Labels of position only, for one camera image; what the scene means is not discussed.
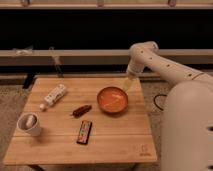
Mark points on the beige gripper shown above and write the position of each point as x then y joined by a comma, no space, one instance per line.
127,83

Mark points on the orange ceramic bowl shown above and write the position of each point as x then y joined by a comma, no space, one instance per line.
112,100

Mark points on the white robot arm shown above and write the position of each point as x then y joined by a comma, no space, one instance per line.
187,124

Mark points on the brown snack stick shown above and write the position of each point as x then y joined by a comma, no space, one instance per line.
81,111

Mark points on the dark candy bar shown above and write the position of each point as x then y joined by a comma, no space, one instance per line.
84,132

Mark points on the white tube bottle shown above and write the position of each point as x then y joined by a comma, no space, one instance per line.
53,96

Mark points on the wooden table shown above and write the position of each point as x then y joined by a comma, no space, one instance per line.
76,131

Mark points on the white object in cup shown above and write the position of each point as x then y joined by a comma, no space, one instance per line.
31,120

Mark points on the horizontal metal rail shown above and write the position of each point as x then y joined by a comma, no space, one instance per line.
97,57

